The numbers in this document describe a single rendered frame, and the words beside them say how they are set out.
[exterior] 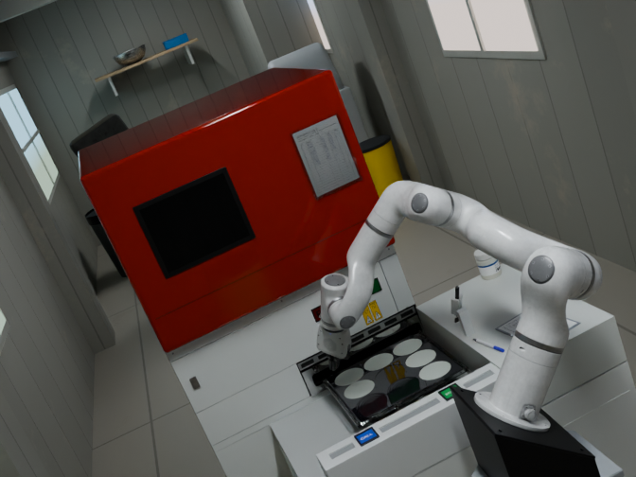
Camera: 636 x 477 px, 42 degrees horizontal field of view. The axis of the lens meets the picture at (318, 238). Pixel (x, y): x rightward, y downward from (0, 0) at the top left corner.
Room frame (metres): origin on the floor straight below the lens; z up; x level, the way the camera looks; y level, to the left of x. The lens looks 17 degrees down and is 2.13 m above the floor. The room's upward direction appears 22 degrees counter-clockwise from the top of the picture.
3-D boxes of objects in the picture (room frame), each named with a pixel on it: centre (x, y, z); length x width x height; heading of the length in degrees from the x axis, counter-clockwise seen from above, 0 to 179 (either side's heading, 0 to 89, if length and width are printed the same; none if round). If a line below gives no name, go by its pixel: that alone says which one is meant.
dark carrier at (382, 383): (2.31, -0.05, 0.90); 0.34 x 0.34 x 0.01; 11
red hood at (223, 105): (2.81, 0.24, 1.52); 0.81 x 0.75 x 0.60; 101
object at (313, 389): (2.52, 0.00, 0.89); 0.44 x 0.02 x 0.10; 101
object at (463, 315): (2.25, -0.31, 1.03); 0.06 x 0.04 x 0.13; 11
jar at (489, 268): (2.57, -0.50, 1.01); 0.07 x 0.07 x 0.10
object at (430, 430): (1.94, -0.05, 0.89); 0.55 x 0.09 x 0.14; 101
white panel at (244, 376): (2.50, 0.18, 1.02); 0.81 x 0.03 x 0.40; 101
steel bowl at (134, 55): (9.64, 1.18, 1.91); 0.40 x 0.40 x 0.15
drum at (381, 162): (6.90, -0.72, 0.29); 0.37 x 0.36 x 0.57; 98
